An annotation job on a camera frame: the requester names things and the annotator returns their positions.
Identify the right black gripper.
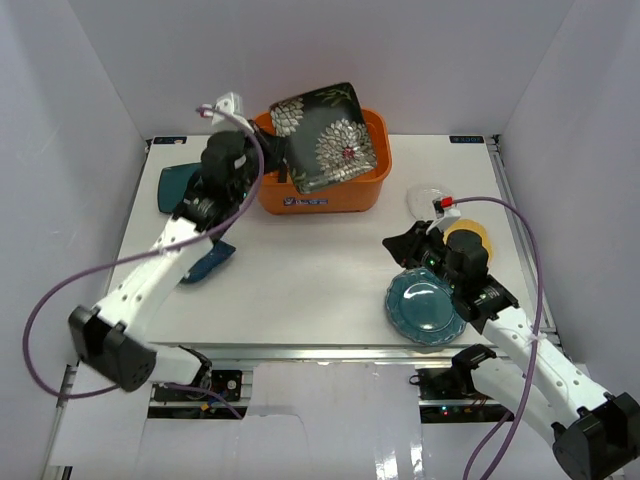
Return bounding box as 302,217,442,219
382,221,461,292

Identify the clear glass plate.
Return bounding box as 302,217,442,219
406,183,453,221

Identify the black floral square plate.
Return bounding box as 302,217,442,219
269,82,378,194

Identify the yellow square dish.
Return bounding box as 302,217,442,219
444,218,494,264

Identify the teal scalloped round plate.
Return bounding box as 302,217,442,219
384,268,467,347

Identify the dark blue leaf dish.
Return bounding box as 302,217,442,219
181,240,236,285

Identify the dark teal square plate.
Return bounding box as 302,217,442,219
156,163,200,214

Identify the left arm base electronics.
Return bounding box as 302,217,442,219
148,370,247,420

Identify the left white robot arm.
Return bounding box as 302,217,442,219
68,127,285,399

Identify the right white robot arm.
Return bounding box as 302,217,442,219
382,221,639,479

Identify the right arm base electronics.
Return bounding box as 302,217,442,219
409,368,513,425

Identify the orange plastic bin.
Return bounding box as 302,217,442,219
257,108,392,215

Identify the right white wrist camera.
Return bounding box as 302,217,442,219
426,196,461,234

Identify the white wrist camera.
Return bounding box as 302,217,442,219
196,92,248,130
426,196,461,234

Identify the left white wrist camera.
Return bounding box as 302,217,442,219
196,92,248,130

